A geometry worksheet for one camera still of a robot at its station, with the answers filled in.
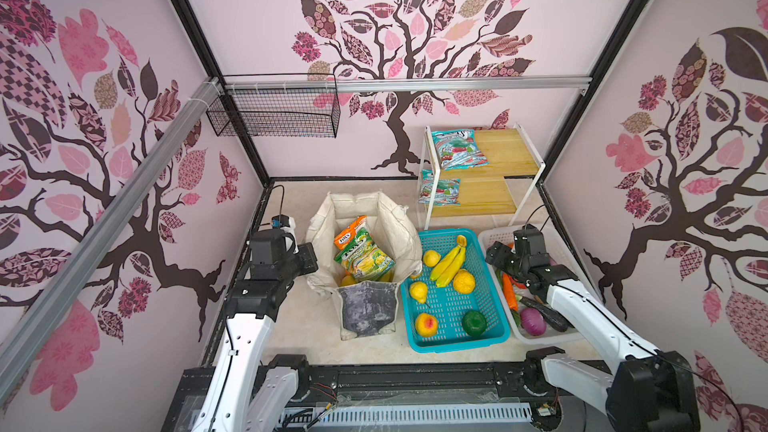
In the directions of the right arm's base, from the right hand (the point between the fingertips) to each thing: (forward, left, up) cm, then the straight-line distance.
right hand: (498, 251), depth 87 cm
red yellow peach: (-19, +23, -5) cm, 30 cm away
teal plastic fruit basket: (-11, +13, -11) cm, 20 cm away
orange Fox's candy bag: (+4, +46, +2) cm, 47 cm away
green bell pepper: (-19, +10, -6) cm, 22 cm away
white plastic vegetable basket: (-1, -20, -1) cm, 20 cm away
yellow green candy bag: (-2, +40, 0) cm, 40 cm away
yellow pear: (+1, +19, -6) cm, 20 cm away
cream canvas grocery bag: (-18, +39, +4) cm, 43 cm away
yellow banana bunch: (-7, +45, -4) cm, 46 cm away
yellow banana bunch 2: (0, +13, -8) cm, 15 cm away
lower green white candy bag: (+17, +14, +8) cm, 24 cm away
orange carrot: (-10, -3, -7) cm, 12 cm away
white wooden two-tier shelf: (+11, +9, +22) cm, 26 cm away
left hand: (-6, +52, +10) cm, 53 cm away
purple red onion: (-19, -6, -5) cm, 21 cm away
